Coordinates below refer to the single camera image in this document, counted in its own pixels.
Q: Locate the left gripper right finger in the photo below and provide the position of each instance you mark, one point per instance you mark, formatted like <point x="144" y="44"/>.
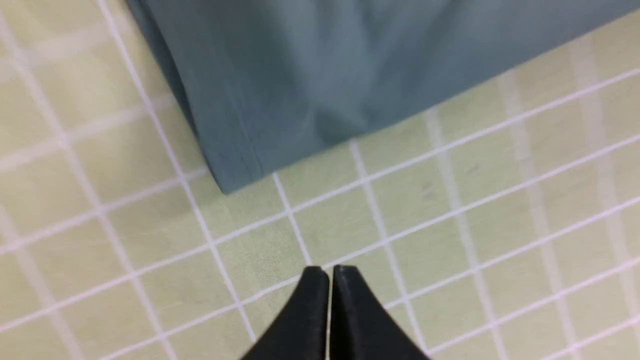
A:
<point x="361" y="328"/>

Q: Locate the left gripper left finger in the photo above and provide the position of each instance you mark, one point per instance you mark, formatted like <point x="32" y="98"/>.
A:
<point x="299" y="331"/>

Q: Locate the green long-sleeved shirt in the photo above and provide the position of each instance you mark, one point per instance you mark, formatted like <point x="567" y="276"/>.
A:
<point x="266" y="83"/>

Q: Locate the green checkered tablecloth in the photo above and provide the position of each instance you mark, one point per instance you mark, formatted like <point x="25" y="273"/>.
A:
<point x="502" y="224"/>

